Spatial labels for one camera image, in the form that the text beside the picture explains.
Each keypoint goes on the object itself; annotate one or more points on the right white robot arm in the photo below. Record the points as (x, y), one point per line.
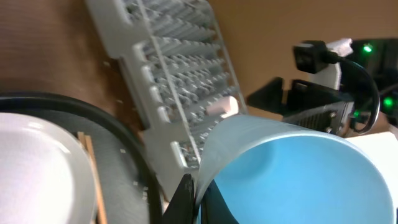
(350, 83)

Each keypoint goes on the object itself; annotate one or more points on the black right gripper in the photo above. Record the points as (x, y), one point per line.
(306, 104)

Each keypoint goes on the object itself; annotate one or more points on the grey dishwasher rack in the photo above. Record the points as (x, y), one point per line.
(175, 64)

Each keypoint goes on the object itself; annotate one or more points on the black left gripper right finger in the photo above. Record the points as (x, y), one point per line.
(213, 208)

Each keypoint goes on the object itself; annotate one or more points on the round black tray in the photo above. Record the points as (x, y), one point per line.
(130, 191)

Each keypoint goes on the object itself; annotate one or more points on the pink cup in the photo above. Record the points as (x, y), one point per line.
(225, 107)

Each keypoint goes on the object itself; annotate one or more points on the light blue cup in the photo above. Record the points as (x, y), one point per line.
(268, 171)

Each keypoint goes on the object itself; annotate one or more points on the wooden chopstick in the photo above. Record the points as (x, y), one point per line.
(82, 139)
(101, 214)

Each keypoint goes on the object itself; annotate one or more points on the white plate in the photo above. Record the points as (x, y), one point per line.
(46, 175)

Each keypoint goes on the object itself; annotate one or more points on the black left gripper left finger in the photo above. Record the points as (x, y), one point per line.
(181, 207)

